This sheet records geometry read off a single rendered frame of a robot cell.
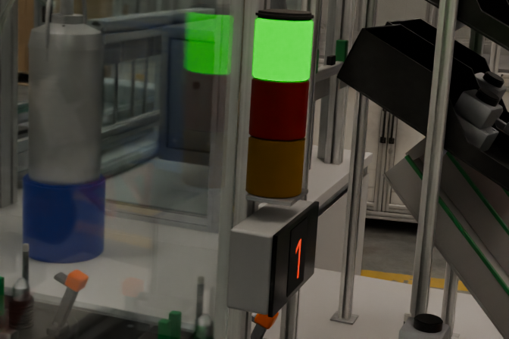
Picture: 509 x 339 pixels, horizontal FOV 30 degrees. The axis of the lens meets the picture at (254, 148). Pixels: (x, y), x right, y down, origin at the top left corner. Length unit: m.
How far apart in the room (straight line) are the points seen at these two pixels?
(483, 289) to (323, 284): 0.59
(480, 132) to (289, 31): 0.50
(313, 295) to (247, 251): 0.94
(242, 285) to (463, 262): 0.49
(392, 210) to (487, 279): 3.85
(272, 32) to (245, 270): 0.20
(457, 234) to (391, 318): 0.46
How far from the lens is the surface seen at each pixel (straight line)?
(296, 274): 0.84
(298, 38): 0.78
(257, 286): 0.79
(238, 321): 0.86
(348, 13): 2.68
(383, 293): 1.76
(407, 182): 1.23
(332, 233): 2.59
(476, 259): 1.23
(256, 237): 0.78
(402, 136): 4.99
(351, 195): 1.56
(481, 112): 1.23
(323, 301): 1.70
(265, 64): 0.78
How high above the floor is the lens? 1.47
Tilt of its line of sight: 12 degrees down
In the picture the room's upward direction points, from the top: 3 degrees clockwise
